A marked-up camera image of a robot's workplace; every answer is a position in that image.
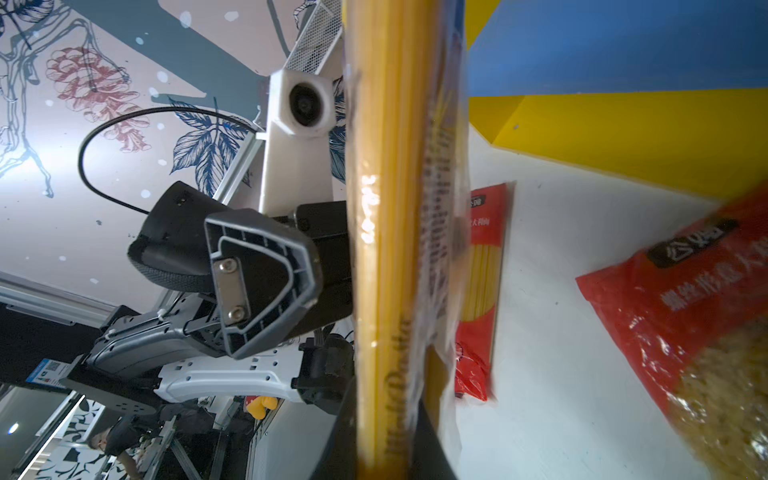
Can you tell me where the white wire wall basket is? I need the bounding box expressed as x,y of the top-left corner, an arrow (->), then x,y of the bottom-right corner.
283,0 -> 343,75

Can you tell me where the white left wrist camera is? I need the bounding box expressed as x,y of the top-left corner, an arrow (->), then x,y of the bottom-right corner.
258,69 -> 336,217

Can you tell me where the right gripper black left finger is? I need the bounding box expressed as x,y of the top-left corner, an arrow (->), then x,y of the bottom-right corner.
309,378 -> 357,480

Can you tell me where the red fusilli bag left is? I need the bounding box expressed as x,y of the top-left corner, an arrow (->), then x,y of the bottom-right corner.
577,185 -> 767,479

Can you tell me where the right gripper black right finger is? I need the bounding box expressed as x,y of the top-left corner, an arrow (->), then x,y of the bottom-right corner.
409,401 -> 457,480

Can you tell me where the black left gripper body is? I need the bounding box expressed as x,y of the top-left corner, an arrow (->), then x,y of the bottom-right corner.
127,182 -> 353,359

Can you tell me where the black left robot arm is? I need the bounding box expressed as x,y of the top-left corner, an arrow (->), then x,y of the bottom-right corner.
62,182 -> 354,415

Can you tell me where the red spaghetti pack inner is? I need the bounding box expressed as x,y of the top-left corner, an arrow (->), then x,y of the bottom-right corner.
455,183 -> 511,402

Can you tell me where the yellow wooden shelf unit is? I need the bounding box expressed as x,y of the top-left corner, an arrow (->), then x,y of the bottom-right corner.
465,1 -> 767,198

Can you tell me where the dark blue spaghetti pack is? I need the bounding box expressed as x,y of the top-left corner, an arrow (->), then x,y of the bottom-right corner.
344,1 -> 470,479

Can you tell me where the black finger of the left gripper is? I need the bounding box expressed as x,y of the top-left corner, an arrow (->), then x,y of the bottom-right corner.
204,209 -> 323,360

